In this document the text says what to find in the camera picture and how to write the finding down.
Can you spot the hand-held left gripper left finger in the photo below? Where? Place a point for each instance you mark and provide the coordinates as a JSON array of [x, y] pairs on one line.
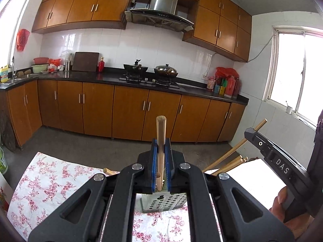
[[154, 166]]

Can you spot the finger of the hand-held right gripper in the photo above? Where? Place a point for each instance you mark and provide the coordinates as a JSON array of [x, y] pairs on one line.
[[257, 142]]

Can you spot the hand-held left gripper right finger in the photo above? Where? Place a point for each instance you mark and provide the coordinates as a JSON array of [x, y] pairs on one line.
[[168, 166]]

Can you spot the wooden chopstick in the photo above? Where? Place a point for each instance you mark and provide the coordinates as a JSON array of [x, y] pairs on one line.
[[227, 156], [159, 179], [161, 136], [111, 171], [236, 165], [228, 164]]

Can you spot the person's right hand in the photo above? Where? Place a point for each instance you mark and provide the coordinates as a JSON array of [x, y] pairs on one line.
[[278, 210]]

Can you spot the white board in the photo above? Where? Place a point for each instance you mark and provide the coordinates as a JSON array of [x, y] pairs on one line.
[[252, 181]]

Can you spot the white cup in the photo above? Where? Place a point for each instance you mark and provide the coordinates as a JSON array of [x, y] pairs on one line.
[[289, 110]]

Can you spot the dark sauce bottle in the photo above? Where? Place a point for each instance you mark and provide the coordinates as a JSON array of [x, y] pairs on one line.
[[238, 88]]

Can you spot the large red jug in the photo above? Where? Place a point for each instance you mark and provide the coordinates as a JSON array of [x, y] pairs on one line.
[[230, 87]]

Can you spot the pink label jar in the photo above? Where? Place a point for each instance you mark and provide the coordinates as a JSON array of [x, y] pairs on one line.
[[210, 83]]

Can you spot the red plastic bag over bottles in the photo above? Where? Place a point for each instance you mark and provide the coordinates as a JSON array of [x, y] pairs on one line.
[[227, 71]]

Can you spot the brown lower kitchen cabinets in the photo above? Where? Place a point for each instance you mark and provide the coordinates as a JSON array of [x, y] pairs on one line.
[[98, 111]]

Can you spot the brown kitchen cabinets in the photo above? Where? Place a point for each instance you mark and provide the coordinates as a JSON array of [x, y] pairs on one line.
[[98, 111], [83, 5]]

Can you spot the sliding window with grille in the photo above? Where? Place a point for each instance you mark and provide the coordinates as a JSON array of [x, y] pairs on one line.
[[292, 68]]

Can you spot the gas stove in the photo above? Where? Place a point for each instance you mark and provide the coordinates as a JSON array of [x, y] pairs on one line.
[[149, 82]]

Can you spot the lidded frying pan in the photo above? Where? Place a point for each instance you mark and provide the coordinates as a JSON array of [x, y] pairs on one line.
[[166, 71]]

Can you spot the black wok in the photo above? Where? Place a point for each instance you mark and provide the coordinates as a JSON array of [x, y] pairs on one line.
[[135, 68]]

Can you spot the floral tablecloth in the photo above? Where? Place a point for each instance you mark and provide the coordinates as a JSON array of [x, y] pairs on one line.
[[45, 189]]

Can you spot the small red bottle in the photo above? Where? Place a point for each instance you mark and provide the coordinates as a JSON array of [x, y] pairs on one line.
[[101, 65]]

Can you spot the black kitchen countertop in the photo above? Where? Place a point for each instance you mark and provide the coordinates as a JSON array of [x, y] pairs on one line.
[[83, 75]]

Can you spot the dark cutting board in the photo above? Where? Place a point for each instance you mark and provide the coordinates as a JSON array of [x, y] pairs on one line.
[[85, 61]]

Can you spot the crumpled red bag on counter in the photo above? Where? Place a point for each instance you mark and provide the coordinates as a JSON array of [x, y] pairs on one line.
[[54, 62]]

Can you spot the green basin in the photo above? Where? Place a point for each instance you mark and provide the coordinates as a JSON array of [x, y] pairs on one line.
[[39, 68]]

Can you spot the green bucket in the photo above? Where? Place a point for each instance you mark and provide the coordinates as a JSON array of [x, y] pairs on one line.
[[2, 161]]

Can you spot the steel range hood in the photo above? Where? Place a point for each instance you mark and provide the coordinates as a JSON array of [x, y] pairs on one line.
[[161, 12]]

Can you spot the red basin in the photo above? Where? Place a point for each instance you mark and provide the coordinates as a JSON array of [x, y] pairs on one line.
[[41, 60]]

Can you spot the steel sink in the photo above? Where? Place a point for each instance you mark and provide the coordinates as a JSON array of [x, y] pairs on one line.
[[21, 79]]

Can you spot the chrome faucet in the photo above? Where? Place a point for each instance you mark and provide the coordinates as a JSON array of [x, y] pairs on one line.
[[13, 66]]

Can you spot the yellow oil bottle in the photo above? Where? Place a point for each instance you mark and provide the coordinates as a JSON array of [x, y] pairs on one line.
[[4, 74]]

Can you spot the brown upper kitchen cabinets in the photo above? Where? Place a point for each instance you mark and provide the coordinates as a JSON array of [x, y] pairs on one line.
[[83, 5]]

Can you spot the hanging red plastic bag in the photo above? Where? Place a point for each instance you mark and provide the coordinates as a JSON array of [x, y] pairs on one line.
[[22, 39]]

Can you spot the window beside sink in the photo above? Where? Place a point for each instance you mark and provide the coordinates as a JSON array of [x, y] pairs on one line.
[[15, 25]]

